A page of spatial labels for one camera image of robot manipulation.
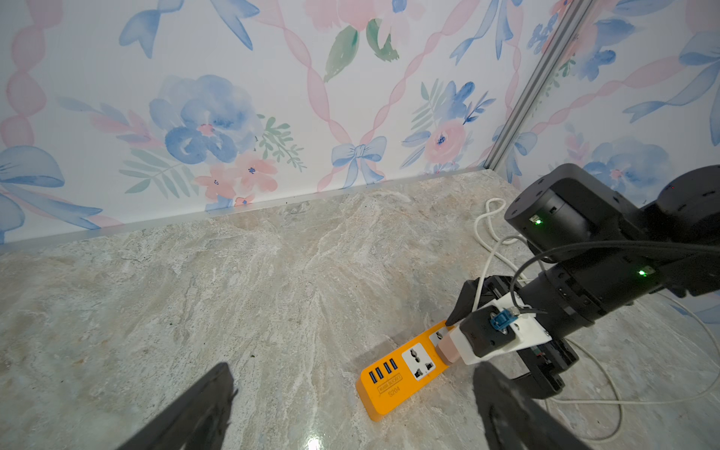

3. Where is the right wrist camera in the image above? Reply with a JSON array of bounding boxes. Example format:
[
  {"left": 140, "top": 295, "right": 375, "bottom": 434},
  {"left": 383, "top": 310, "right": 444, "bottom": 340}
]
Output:
[{"left": 447, "top": 294, "right": 551, "bottom": 366}]

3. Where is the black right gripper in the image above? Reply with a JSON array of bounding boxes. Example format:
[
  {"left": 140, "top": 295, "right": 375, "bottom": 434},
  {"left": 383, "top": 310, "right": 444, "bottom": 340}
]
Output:
[{"left": 445, "top": 258, "right": 664, "bottom": 399}]

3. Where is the pink charger adapter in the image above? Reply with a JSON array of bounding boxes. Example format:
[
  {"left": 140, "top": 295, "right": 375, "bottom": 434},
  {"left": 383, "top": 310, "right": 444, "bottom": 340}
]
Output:
[{"left": 436, "top": 334, "right": 461, "bottom": 366}]

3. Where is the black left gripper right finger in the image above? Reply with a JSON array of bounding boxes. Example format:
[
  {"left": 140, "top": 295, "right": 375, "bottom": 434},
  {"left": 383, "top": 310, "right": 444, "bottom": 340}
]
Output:
[{"left": 472, "top": 363, "right": 589, "bottom": 450}]

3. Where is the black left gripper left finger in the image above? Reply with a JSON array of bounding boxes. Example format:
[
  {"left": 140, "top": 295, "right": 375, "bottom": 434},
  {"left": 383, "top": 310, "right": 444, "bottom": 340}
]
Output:
[{"left": 120, "top": 362, "right": 237, "bottom": 450}]

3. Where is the white charging cable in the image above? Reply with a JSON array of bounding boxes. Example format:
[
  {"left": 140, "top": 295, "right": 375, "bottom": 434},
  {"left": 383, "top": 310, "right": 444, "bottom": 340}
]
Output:
[{"left": 539, "top": 291, "right": 720, "bottom": 443}]

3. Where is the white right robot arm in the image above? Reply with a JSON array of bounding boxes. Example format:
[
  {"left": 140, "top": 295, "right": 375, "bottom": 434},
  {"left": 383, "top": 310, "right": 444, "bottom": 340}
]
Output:
[{"left": 435, "top": 164, "right": 719, "bottom": 399}]

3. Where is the orange power strip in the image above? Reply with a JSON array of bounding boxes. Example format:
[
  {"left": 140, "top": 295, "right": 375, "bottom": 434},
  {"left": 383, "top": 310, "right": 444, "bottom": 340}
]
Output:
[{"left": 355, "top": 322, "right": 449, "bottom": 422}]

